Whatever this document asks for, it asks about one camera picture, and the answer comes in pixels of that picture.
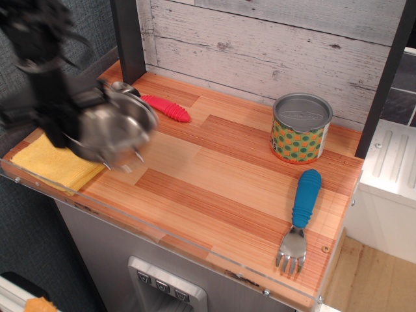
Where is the orange object bottom left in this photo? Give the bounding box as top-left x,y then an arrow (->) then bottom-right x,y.
23,297 -> 58,312

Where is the green orange patterned can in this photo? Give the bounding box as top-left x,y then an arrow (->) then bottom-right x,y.
270,93 -> 333,164

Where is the clear acrylic edge guard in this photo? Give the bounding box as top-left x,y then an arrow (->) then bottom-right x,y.
1,160 -> 324,311

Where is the folded yellow cloth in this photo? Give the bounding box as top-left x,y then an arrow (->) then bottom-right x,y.
11,134 -> 105,196

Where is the spoon with red handle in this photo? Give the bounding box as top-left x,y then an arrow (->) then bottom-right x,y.
112,81 -> 192,124

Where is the grey toy cabinet front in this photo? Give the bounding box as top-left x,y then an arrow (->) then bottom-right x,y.
54,200 -> 293,312

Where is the dark grey post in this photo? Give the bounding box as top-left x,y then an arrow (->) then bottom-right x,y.
110,0 -> 147,85
355,0 -> 415,159

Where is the small stainless steel pot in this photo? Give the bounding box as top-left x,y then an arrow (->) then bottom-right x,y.
67,81 -> 159,173

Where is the dark grey right post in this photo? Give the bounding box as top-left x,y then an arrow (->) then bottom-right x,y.
355,0 -> 415,159

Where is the fork with blue handle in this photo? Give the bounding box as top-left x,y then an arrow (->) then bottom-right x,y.
276,169 -> 322,275

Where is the dark grey left post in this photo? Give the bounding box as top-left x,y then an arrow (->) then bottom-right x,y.
110,0 -> 147,85

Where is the silver dispenser button panel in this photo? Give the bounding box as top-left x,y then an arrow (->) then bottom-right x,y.
127,256 -> 209,311

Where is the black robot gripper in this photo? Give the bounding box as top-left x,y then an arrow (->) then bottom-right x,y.
1,69 -> 107,149

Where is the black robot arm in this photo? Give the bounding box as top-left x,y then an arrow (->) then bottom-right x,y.
1,1 -> 107,148

